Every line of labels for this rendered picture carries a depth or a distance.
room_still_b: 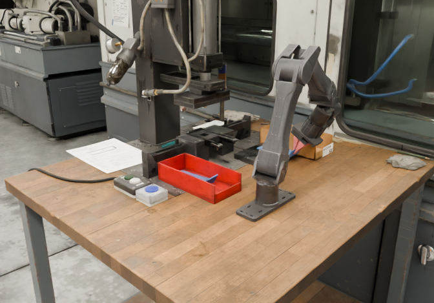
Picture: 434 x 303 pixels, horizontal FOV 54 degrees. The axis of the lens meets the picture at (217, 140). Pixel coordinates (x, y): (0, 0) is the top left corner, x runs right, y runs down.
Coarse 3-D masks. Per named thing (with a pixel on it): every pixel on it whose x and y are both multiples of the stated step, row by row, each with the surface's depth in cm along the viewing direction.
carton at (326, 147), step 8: (264, 128) 166; (264, 136) 164; (320, 136) 160; (328, 136) 158; (320, 144) 161; (328, 144) 159; (304, 152) 153; (312, 152) 151; (320, 152) 153; (328, 152) 157
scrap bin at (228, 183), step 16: (176, 160) 140; (192, 160) 140; (160, 176) 135; (176, 176) 129; (192, 176) 124; (208, 176) 136; (224, 176) 131; (240, 176) 126; (192, 192) 125; (208, 192) 120; (224, 192) 122
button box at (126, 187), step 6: (36, 168) 144; (48, 174) 139; (54, 174) 138; (126, 174) 132; (132, 174) 132; (66, 180) 135; (72, 180) 134; (78, 180) 134; (84, 180) 133; (90, 180) 133; (96, 180) 133; (102, 180) 134; (108, 180) 135; (114, 180) 129; (120, 180) 128; (126, 180) 128; (144, 180) 128; (114, 186) 130; (120, 186) 127; (126, 186) 125; (132, 186) 124; (138, 186) 124; (144, 186) 125; (126, 192) 126; (132, 192) 123
